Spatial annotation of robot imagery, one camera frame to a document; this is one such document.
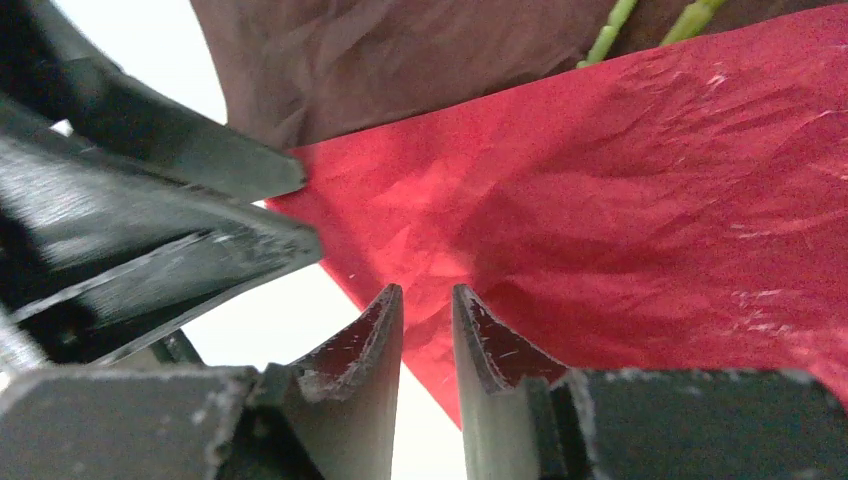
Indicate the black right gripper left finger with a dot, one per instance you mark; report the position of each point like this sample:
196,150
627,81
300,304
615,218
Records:
334,409

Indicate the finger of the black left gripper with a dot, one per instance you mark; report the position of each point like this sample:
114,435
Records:
50,67
101,257

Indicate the blue flower stem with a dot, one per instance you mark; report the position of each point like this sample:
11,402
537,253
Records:
609,32

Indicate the peach rose stem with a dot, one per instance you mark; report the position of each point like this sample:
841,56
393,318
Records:
692,20

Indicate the red wrapping paper sheet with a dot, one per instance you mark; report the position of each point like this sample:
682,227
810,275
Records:
671,206

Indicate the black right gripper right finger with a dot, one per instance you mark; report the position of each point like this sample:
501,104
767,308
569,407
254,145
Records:
517,422

